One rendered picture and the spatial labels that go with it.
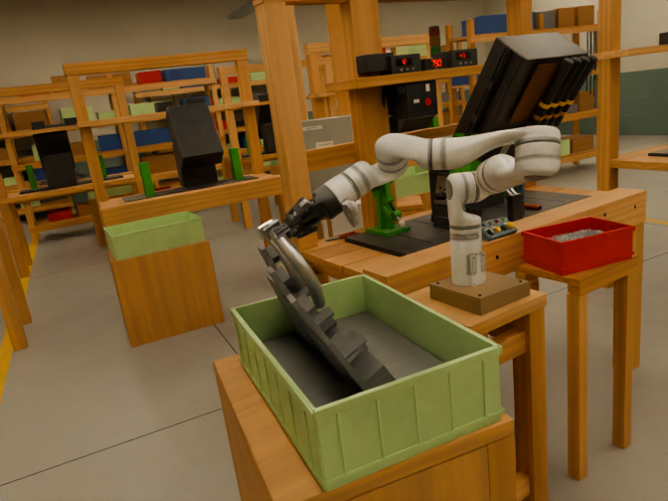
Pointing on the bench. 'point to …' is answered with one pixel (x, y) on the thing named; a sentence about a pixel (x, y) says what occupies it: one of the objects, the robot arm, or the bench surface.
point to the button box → (496, 232)
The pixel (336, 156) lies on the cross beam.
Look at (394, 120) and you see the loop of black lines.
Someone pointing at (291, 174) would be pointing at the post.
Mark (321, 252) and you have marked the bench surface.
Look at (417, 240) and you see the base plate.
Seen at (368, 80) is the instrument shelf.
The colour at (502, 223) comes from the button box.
